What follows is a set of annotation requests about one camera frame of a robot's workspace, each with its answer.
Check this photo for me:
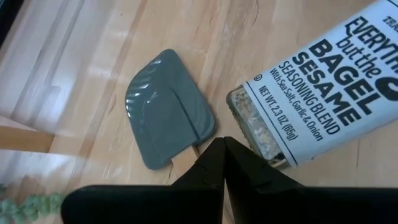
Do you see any slatted wooden shelf rack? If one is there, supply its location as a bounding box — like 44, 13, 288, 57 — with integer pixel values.
0, 124, 55, 153

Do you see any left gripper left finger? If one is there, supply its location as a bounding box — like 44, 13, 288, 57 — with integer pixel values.
60, 136, 225, 224

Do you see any potted green succulent plant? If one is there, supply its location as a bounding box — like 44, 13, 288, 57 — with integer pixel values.
0, 183, 65, 224

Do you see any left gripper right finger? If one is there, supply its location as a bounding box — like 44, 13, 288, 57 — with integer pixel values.
223, 136, 398, 224

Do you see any white-lidded bagel seasoning jar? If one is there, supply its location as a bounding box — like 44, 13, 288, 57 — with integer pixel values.
226, 0, 398, 169

